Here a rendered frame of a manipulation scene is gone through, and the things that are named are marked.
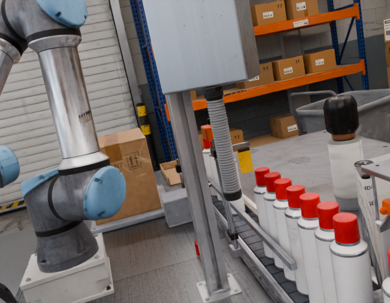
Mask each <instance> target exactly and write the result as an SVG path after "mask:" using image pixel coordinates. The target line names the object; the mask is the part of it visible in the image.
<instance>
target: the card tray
mask: <svg viewBox="0 0 390 303"><path fill-rule="evenodd" d="M175 165H177V162H176V160H175V161H171V162H166V163H163V164H160V167H161V171H162V173H163V175H164V177H165V178H166V181H167V183H168V184H169V186H172V185H177V184H180V183H181V179H180V176H179V173H177V172H176V169H175Z"/></svg>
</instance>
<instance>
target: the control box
mask: <svg viewBox="0 0 390 303"><path fill-rule="evenodd" d="M142 1H143V6H144V12H145V15H146V20H147V25H148V28H149V34H150V39H151V42H152V47H153V53H154V56H155V61H156V67H157V70H158V75H159V80H160V84H161V89H162V93H163V95H169V94H175V93H181V92H186V91H192V90H199V89H203V88H209V87H216V86H220V85H226V84H233V83H237V82H244V81H248V80H250V79H252V78H255V77H257V76H259V75H260V74H261V70H260V66H259V58H258V51H257V47H256V40H255V33H254V29H253V22H252V14H251V10H250V3H249V0H142Z"/></svg>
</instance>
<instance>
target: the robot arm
mask: <svg viewBox="0 0 390 303"><path fill-rule="evenodd" d="M86 18H87V7H86V4H85V2H84V0H0V95H1V93H2V90H3V88H4V85H5V83H6V80H7V78H8V76H9V73H10V70H11V68H12V66H13V64H16V63H18V62H19V61H20V59H21V56H22V54H23V53H24V51H25V50H26V49H27V48H30V49H32V50H33V51H34V52H36V53H37V55H38V58H39V63H40V68H41V71H42V75H43V80H44V83H45V88H46V92H47V95H48V100H49V105H50V108H51V113H52V118H53V121H54V125H55V130H56V133H57V138H58V143H59V146H60V150H61V155H62V158H63V160H62V162H61V164H60V165H59V167H57V168H54V169H52V170H49V171H46V172H44V173H41V174H38V175H36V176H33V177H30V178H28V179H26V180H24V181H23V182H22V183H21V185H20V188H21V191H22V195H23V196H22V198H23V199H24V201H25V204H26V208H27V210H28V213H29V216H30V218H31V222H32V225H33V227H34V231H35V233H36V236H37V264H38V267H39V270H40V271H41V272H44V273H54V272H60V271H64V270H67V269H70V268H73V267H75V266H78V265H80V264H81V263H84V262H86V261H87V260H88V259H90V258H92V257H93V256H94V255H95V254H96V253H97V252H98V250H99V246H98V242H97V240H96V238H95V237H94V236H93V234H92V233H91V231H90V230H89V229H88V227H87V226H86V225H85V223H84V221H83V220H92V221H98V220H100V219H107V218H110V217H112V216H114V215H115V214H116V213H117V212H118V211H119V210H120V209H121V207H122V204H123V202H124V200H125V197H126V182H125V178H124V176H123V174H122V173H121V172H120V170H119V169H117V168H115V167H112V166H111V164H110V159H109V157H108V156H107V155H105V154H104V153H102V152H101V150H100V147H99V141H98V136H97V133H96V128H95V125H94V120H93V115H92V112H91V107H90V102H89V99H88V94H87V89H86V86H85V80H84V76H83V72H82V68H81V63H80V60H79V55H78V50H77V47H78V45H79V44H80V42H81V41H82V37H81V32H80V28H79V27H81V26H83V24H84V23H85V21H86ZM19 173H20V165H19V161H18V160H17V156H16V155H15V154H14V152H13V151H12V150H11V149H10V148H8V147H6V146H4V145H0V188H4V186H5V185H8V184H10V183H12V182H14V181H15V180H16V179H17V178H18V177H19ZM0 303H18V302H17V301H16V299H15V297H14V296H13V294H12V293H11V292H10V290H9V289H8V288H7V287H6V286H5V285H3V284H2V283H0Z"/></svg>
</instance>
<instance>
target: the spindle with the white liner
mask: <svg viewBox="0 0 390 303"><path fill-rule="evenodd" d="M323 110H324V119H325V124H326V130H327V131H328V132H329V133H330V134H331V136H332V138H331V139H329V140H328V142H327V145H328V149H329V159H330V168H331V173H332V182H333V190H334V193H333V195H334V197H335V200H336V201H335V202H337V203H338V204H339V208H340V210H346V211H354V210H359V203H358V193H357V187H356V177H355V171H354V163H355V162H357V161H362V160H363V159H364V154H363V150H362V138H361V137H359V136H357V135H356V132H355V131H357V129H358V127H359V118H358V108H357V103H356V101H355V99H354V97H353V96H352V95H339V96H333V97H330V98H328V99H326V101H325V103H324V106H323Z"/></svg>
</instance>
